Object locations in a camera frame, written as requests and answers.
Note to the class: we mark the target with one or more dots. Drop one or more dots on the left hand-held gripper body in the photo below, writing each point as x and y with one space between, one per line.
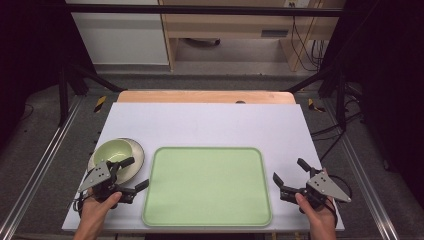
100 175

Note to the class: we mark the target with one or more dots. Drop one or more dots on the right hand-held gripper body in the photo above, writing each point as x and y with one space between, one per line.
325 187

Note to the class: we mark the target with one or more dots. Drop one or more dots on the pale green bowl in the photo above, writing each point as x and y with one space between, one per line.
137 158
115 150

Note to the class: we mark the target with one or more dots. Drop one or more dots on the person's right hand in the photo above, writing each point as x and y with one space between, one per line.
321 218

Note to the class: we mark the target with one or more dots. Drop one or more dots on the person's left hand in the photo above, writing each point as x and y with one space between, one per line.
96 211

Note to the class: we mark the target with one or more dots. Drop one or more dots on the light green tray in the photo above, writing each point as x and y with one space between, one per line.
206 186

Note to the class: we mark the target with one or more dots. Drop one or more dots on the white table board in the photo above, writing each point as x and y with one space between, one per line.
206 123

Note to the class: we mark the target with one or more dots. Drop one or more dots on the wooden table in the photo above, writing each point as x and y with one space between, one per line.
200 97

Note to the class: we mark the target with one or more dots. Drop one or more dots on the black curtain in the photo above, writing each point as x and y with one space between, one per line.
26 50
390 83

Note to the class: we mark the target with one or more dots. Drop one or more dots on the white cabinet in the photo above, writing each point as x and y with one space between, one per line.
123 36

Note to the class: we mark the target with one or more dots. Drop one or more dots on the grey desk label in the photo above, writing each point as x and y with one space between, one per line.
274 33

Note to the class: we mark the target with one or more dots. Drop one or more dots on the light wooden desk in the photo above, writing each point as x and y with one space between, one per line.
233 25

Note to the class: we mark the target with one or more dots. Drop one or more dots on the aluminium floor rail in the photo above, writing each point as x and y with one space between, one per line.
43 160
363 166

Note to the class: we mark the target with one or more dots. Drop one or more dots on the black metal frame stand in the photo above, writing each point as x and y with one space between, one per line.
340 100
62 96

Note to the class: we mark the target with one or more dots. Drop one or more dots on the black horizontal frame bar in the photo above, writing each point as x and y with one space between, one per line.
200 10

